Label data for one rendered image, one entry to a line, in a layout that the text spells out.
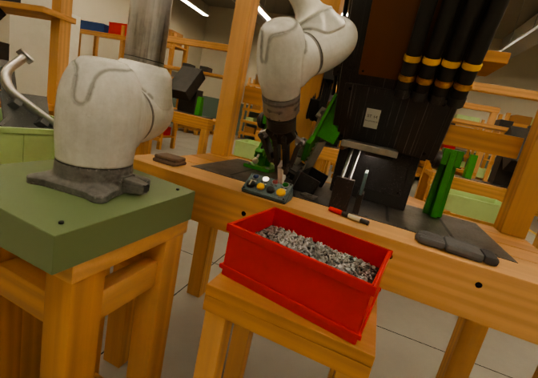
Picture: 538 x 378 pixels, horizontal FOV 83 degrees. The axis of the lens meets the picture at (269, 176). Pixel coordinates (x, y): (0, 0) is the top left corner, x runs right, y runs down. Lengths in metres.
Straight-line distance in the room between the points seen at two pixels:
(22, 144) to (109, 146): 0.57
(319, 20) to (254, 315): 0.64
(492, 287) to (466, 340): 0.81
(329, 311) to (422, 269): 0.40
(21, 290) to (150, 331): 0.32
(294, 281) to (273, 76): 0.41
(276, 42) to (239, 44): 1.06
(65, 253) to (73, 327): 0.17
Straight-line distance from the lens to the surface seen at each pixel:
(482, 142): 1.62
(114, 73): 0.71
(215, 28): 13.26
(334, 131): 1.12
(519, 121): 8.62
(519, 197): 1.58
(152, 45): 0.89
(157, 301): 0.90
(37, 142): 1.25
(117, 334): 1.55
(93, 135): 0.69
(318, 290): 0.61
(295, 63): 0.66
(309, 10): 0.78
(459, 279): 0.97
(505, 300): 1.01
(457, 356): 1.81
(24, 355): 1.54
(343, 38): 0.78
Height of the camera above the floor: 1.16
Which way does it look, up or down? 12 degrees down
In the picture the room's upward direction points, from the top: 12 degrees clockwise
